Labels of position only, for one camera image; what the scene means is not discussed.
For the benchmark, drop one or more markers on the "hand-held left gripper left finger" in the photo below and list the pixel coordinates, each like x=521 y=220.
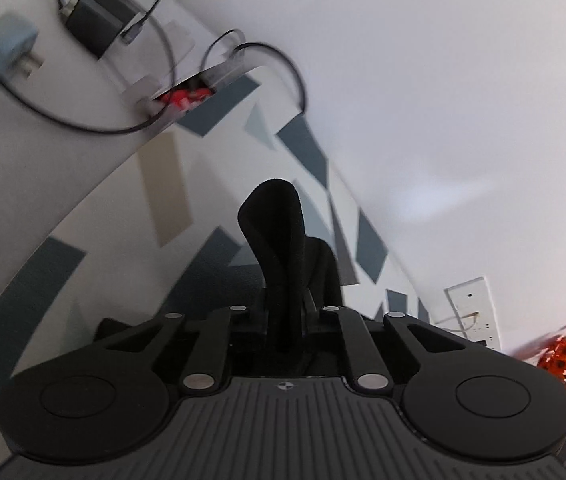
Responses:
x=250 y=322

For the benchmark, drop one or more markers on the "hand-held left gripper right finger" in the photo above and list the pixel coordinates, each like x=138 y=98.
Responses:
x=320 y=320

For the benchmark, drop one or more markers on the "black pants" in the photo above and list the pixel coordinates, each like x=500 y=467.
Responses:
x=273 y=240

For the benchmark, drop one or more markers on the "geometric patterned table mat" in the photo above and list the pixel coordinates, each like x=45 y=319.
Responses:
x=113 y=210

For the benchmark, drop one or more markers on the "red packet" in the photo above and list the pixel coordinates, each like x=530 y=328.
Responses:
x=183 y=97

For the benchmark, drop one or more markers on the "orange flowers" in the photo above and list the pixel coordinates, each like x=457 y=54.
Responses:
x=563 y=357

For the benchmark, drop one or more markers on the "black power adapter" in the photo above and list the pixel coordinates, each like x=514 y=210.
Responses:
x=98 y=20

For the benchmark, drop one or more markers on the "blue-grey charger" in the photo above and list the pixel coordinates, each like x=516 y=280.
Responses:
x=8 y=42

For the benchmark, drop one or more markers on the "white wall socket panel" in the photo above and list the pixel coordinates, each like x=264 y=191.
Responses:
x=475 y=305

